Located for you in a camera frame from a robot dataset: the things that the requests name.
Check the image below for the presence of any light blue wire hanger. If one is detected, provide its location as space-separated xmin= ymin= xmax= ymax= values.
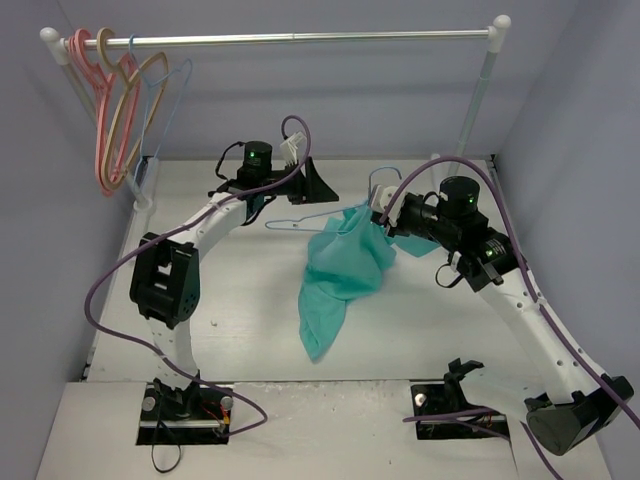
xmin=264 ymin=165 xmax=403 ymax=233

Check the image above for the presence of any teal t shirt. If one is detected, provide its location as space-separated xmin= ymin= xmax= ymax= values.
xmin=298 ymin=206 xmax=438 ymax=363

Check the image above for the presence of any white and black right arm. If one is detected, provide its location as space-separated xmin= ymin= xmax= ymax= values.
xmin=370 ymin=176 xmax=634 ymax=456

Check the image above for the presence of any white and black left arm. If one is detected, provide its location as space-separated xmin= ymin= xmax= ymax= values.
xmin=129 ymin=134 xmax=339 ymax=420

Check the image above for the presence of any silver clothes rack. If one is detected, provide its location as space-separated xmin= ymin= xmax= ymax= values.
xmin=40 ymin=15 xmax=510 ymax=191

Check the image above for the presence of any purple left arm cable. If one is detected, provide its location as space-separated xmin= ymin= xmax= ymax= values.
xmin=84 ymin=115 xmax=315 ymax=435

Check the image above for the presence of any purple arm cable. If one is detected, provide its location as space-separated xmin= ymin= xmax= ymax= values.
xmin=84 ymin=115 xmax=315 ymax=435
xmin=379 ymin=155 xmax=640 ymax=480

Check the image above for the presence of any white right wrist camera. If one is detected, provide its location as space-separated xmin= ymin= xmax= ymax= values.
xmin=369 ymin=184 xmax=404 ymax=227

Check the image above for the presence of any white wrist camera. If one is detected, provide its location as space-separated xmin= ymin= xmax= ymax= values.
xmin=280 ymin=131 xmax=307 ymax=167
xmin=369 ymin=184 xmax=404 ymax=227

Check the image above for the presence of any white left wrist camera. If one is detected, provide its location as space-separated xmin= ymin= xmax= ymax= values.
xmin=280 ymin=131 xmax=307 ymax=167

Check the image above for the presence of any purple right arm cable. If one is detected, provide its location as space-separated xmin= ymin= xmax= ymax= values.
xmin=379 ymin=155 xmax=640 ymax=480

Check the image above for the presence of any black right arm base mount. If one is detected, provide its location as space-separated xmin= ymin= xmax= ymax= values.
xmin=410 ymin=359 xmax=510 ymax=441

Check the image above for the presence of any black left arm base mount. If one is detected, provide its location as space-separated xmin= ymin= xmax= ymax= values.
xmin=136 ymin=383 xmax=231 ymax=446

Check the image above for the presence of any black cable loop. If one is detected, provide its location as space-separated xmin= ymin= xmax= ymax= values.
xmin=151 ymin=442 xmax=183 ymax=474

